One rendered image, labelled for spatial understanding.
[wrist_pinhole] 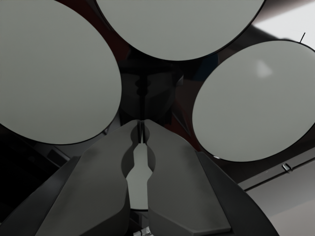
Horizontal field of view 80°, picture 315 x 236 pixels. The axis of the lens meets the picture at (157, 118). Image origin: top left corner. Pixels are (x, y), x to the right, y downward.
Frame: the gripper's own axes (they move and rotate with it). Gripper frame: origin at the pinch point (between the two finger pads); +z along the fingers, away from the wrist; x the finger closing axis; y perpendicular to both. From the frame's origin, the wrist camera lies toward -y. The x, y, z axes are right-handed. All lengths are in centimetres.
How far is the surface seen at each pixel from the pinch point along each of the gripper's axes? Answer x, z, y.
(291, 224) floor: 134, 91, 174
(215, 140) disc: 5.9, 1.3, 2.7
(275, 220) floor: 115, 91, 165
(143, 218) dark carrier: -0.5, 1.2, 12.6
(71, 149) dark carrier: -5.8, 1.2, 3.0
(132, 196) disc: -1.3, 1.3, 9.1
